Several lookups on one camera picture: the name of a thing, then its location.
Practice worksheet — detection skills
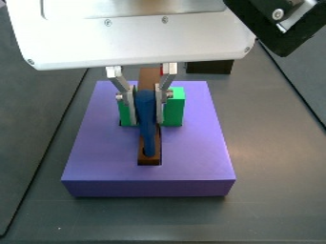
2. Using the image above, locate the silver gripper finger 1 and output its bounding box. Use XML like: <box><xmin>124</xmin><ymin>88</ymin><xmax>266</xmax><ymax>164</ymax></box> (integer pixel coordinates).
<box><xmin>105</xmin><ymin>66</ymin><xmax>137</xmax><ymax>126</ymax></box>
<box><xmin>155</xmin><ymin>63</ymin><xmax>177</xmax><ymax>124</ymax></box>

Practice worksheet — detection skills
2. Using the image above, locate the brown L-shaped bracket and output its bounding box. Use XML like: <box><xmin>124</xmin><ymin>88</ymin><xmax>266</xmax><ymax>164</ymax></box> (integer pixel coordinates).
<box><xmin>136</xmin><ymin>68</ymin><xmax>160</xmax><ymax>166</ymax></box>

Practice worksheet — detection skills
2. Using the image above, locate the red hexagonal peg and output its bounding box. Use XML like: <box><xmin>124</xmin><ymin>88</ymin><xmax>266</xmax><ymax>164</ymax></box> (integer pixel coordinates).
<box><xmin>159</xmin><ymin>64</ymin><xmax>164</xmax><ymax>76</ymax></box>

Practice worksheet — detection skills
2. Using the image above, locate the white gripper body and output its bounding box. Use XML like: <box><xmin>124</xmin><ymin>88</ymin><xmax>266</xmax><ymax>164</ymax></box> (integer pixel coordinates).
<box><xmin>6</xmin><ymin>0</ymin><xmax>255</xmax><ymax>71</ymax></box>

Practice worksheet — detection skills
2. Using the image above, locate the purple base block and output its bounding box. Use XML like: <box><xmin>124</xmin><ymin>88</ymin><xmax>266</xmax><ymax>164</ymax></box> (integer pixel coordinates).
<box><xmin>60</xmin><ymin>79</ymin><xmax>236</xmax><ymax>198</ymax></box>

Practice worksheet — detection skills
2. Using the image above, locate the black U-shaped fixture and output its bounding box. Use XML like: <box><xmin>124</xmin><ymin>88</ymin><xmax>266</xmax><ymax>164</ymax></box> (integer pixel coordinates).
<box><xmin>185</xmin><ymin>60</ymin><xmax>234</xmax><ymax>74</ymax></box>

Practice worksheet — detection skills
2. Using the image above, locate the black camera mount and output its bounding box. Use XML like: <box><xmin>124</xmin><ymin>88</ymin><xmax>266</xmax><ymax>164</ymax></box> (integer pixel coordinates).
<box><xmin>223</xmin><ymin>0</ymin><xmax>326</xmax><ymax>57</ymax></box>

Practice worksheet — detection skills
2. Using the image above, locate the green U-shaped block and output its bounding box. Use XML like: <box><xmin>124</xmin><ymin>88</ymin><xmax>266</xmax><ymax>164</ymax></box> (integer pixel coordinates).
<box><xmin>117</xmin><ymin>87</ymin><xmax>185</xmax><ymax>127</ymax></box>

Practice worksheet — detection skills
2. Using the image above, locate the blue hexagonal peg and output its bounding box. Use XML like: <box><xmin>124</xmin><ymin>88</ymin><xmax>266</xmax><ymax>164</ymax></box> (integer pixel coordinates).
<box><xmin>135</xmin><ymin>90</ymin><xmax>156</xmax><ymax>157</ymax></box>

